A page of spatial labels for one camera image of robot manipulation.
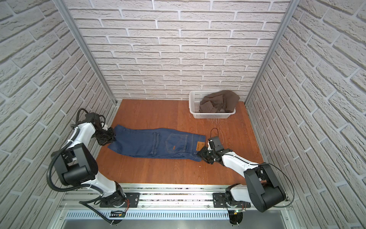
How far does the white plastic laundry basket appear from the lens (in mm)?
1051

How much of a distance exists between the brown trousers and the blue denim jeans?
0.68ft

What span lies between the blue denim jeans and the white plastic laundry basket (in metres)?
0.15

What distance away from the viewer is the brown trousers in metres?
1.04

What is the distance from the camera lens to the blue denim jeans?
0.89 m
